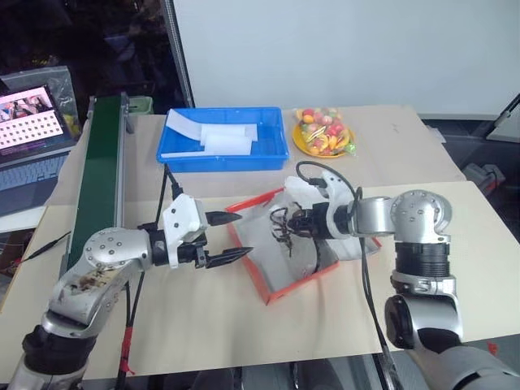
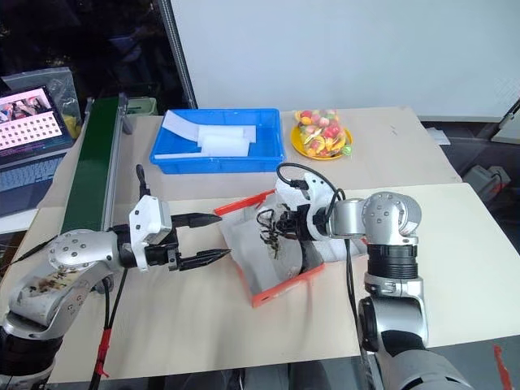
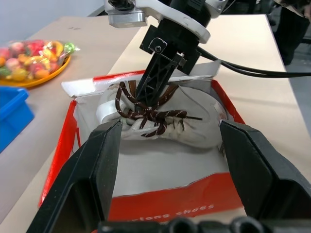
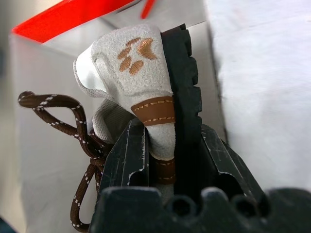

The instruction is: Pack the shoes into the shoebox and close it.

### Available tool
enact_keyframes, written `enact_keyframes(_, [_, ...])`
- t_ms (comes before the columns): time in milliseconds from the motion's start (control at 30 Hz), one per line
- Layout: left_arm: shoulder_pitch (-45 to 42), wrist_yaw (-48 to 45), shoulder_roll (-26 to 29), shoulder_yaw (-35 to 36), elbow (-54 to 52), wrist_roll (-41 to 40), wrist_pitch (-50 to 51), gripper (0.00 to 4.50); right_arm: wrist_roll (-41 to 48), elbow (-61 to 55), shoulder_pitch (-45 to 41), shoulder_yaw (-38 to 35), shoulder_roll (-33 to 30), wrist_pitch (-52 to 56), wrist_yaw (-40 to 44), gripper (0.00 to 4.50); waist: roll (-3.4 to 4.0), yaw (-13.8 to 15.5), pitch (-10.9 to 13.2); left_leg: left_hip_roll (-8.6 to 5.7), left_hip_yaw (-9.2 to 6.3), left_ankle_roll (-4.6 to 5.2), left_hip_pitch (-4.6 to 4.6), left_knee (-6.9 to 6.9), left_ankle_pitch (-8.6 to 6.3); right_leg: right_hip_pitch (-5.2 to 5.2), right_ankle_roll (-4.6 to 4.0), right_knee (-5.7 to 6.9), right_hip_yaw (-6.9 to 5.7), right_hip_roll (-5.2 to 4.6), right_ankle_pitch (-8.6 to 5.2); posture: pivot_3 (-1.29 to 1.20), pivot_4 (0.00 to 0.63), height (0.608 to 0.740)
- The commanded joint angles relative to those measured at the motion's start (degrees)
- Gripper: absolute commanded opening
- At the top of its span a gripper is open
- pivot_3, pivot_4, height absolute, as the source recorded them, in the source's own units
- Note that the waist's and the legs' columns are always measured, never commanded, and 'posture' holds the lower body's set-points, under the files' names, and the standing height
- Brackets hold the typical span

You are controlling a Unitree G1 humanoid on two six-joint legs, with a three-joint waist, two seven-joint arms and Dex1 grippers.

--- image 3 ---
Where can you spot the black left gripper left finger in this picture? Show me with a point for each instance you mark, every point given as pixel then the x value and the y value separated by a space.
pixel 80 174

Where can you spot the person in dark clothing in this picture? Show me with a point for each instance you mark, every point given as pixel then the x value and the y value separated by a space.
pixel 291 34

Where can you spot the red and white shoebox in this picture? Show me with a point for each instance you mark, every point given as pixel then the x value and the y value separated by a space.
pixel 170 170

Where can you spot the white shoe with brown laces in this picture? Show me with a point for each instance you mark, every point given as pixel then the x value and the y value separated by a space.
pixel 194 121

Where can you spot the yellow plastic plate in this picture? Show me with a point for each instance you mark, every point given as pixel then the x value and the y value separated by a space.
pixel 36 81

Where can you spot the blue plastic bin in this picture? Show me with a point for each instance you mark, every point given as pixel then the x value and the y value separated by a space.
pixel 12 114

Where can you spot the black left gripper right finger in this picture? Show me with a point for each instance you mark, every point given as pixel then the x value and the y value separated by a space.
pixel 262 170

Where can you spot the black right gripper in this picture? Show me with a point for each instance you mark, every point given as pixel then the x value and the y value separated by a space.
pixel 170 41

